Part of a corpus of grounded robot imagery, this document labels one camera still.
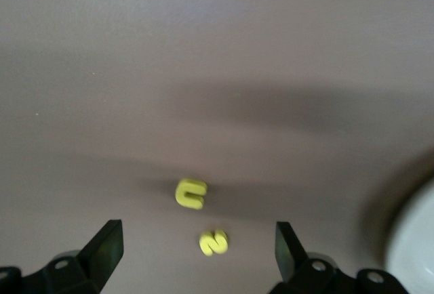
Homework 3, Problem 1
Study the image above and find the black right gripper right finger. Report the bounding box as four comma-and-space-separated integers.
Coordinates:
275, 221, 310, 285

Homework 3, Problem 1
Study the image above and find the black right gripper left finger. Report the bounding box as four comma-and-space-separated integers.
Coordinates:
78, 219, 123, 294

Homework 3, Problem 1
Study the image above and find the yellow foam letter z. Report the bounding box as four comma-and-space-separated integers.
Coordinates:
199, 228, 229, 257

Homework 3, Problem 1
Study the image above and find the yellow foam letter u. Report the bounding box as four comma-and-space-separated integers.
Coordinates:
175, 177, 208, 211

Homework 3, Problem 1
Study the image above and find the beige plate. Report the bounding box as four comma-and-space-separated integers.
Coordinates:
386, 177, 434, 294

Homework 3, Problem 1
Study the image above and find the brown table cover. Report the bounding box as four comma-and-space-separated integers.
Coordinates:
0, 0, 434, 294

